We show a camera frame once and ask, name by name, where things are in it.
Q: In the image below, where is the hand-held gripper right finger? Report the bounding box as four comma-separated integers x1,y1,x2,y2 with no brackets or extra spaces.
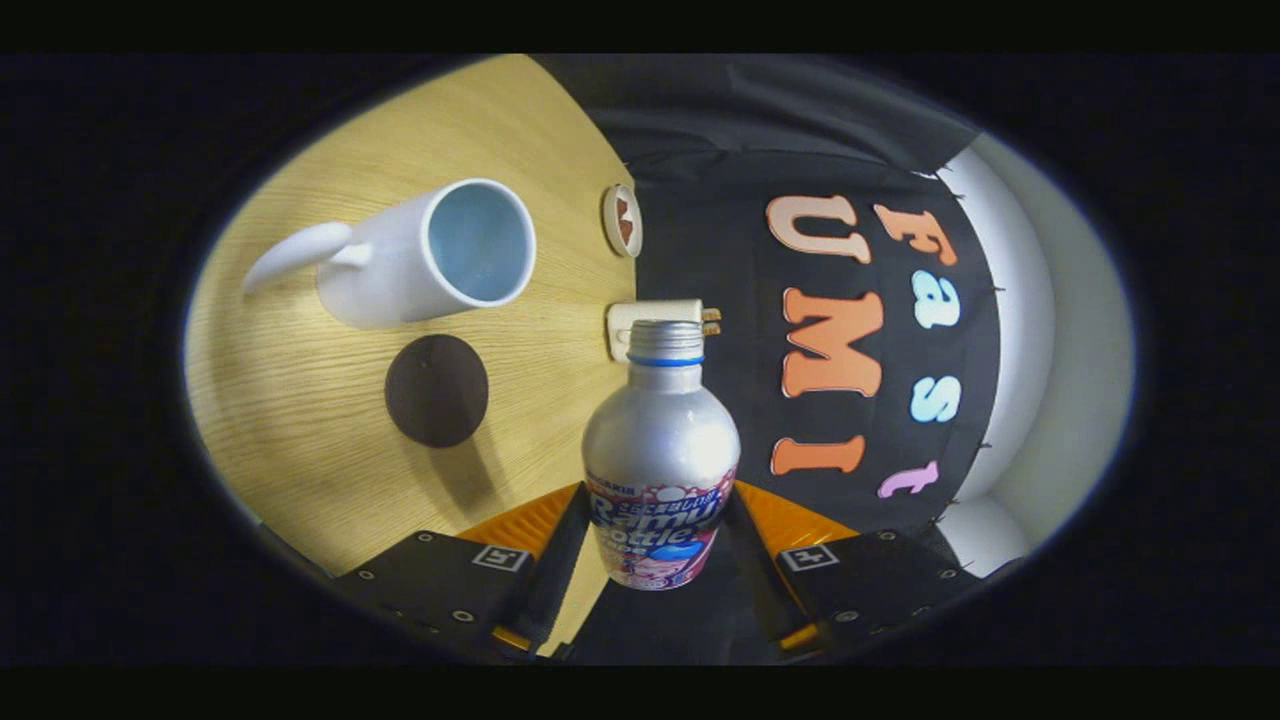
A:
722,482,986,656

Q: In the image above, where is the silver juice bottle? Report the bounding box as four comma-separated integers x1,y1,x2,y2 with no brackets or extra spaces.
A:
581,320,742,591

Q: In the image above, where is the white toaster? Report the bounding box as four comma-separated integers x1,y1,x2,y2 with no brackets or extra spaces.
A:
606,298,706,363

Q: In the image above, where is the white round plate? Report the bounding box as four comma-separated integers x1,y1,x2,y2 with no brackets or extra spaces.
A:
602,184,643,259

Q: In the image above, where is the white cup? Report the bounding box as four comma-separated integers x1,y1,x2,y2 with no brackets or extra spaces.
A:
242,178,538,331

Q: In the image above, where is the wooden table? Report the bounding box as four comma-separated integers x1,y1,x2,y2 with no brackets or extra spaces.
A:
185,55,641,656

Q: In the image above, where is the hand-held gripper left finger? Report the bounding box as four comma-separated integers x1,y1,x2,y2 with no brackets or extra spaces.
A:
335,482,591,661

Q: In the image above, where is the dark brown round coaster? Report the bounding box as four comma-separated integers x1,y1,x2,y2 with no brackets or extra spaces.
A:
385,334,490,449

